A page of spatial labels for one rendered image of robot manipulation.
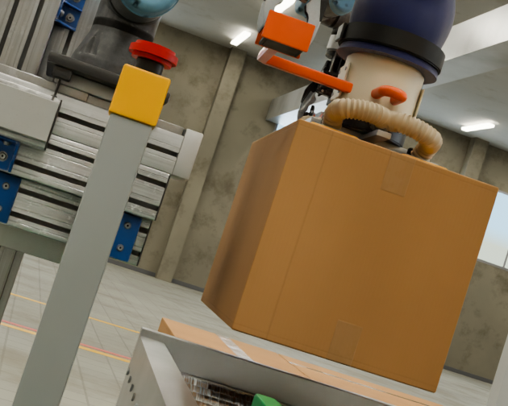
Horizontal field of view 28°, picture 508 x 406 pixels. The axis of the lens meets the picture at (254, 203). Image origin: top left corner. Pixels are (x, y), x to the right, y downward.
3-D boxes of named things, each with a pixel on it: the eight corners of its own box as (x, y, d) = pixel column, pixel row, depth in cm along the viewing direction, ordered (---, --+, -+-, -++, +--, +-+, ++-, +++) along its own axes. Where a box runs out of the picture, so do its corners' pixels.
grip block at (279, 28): (307, 51, 177) (316, 25, 177) (261, 35, 176) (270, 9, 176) (298, 60, 185) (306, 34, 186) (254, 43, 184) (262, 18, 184)
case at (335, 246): (435, 393, 186) (500, 188, 188) (231, 329, 181) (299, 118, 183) (356, 350, 245) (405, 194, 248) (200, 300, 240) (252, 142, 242)
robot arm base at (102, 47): (69, 60, 180) (87, 7, 180) (67, 69, 195) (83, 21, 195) (150, 88, 183) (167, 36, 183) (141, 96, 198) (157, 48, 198)
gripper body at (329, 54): (316, 90, 266) (330, 47, 267) (310, 93, 275) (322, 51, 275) (343, 100, 267) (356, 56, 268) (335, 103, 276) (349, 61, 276)
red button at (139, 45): (172, 79, 139) (181, 51, 139) (123, 62, 138) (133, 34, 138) (168, 85, 145) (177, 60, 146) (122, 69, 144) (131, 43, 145)
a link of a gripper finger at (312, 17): (315, 54, 187) (314, 4, 188) (322, 47, 182) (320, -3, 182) (298, 54, 187) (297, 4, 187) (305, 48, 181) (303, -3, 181)
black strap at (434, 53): (455, 69, 205) (461, 51, 205) (348, 31, 202) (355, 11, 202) (421, 84, 227) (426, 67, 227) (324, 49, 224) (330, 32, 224)
